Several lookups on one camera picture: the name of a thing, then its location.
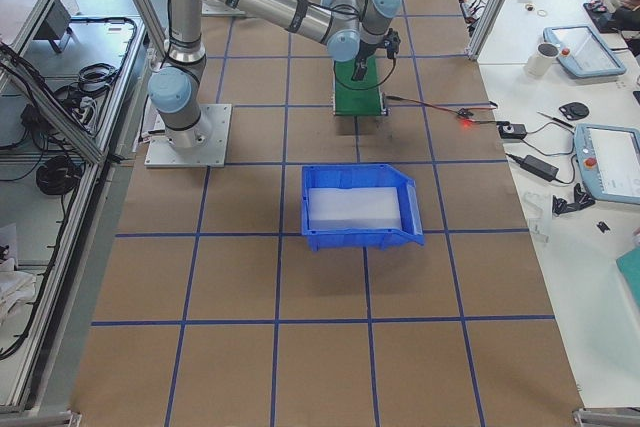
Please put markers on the teach pendant tablet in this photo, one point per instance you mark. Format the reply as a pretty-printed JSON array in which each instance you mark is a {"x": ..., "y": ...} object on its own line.
[
  {"x": 608, "y": 161},
  {"x": 583, "y": 52}
]

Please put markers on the black power adapter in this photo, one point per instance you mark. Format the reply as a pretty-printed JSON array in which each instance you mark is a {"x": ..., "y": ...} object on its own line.
[{"x": 539, "y": 168}]

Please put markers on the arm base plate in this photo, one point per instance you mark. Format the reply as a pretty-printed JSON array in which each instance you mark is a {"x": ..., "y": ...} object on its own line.
[{"x": 205, "y": 144}]

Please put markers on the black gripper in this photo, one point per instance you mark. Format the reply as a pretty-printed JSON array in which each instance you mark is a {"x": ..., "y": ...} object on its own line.
[{"x": 363, "y": 54}]

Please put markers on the blue storage bin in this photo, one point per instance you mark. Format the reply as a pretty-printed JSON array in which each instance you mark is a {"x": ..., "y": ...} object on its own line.
[{"x": 359, "y": 205}]

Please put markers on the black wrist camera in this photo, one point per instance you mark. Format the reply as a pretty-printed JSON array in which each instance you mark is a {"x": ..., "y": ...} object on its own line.
[{"x": 391, "y": 43}]

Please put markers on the near teach pendant tablet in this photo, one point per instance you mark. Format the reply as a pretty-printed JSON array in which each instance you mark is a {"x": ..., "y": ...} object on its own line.
[{"x": 608, "y": 161}]

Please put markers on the green conveyor belt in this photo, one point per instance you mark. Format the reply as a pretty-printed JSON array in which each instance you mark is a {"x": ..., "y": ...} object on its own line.
[{"x": 363, "y": 27}]

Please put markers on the white mug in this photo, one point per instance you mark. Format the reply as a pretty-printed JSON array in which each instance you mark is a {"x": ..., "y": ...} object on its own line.
[{"x": 541, "y": 60}]

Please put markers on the far teach pendant tablet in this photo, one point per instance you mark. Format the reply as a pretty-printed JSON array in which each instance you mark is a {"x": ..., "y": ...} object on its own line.
[{"x": 583, "y": 52}]

